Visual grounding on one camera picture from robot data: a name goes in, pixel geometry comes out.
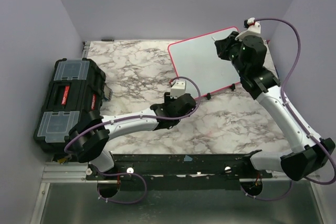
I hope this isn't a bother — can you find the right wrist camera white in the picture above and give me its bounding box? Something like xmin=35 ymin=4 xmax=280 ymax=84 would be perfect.
xmin=235 ymin=17 xmax=261 ymax=41

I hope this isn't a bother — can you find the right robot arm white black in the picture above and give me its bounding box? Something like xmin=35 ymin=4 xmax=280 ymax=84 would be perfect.
xmin=214 ymin=31 xmax=335 ymax=181

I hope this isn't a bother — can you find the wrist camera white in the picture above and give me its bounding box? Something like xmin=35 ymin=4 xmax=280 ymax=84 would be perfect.
xmin=235 ymin=17 xmax=261 ymax=41
xmin=170 ymin=79 xmax=186 ymax=99

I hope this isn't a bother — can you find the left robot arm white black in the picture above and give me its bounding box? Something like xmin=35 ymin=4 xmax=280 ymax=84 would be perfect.
xmin=64 ymin=92 xmax=199 ymax=179

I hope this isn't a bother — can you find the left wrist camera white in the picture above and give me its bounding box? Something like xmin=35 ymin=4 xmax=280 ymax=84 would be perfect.
xmin=170 ymin=79 xmax=186 ymax=99

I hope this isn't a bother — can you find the black whiteboard stand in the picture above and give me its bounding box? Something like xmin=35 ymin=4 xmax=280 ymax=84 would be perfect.
xmin=205 ymin=83 xmax=236 ymax=100

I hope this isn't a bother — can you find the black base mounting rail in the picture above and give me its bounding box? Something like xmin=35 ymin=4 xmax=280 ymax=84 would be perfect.
xmin=86 ymin=154 xmax=272 ymax=191

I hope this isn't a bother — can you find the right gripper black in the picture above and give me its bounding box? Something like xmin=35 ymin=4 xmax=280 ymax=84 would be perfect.
xmin=216 ymin=31 xmax=248 ymax=77

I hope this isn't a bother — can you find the whiteboard with pink frame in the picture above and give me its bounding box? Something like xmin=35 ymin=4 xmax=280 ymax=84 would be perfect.
xmin=167 ymin=26 xmax=240 ymax=97

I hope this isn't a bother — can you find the black toolbox with clear lids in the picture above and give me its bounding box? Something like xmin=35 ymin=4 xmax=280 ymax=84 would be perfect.
xmin=33 ymin=58 xmax=112 ymax=154

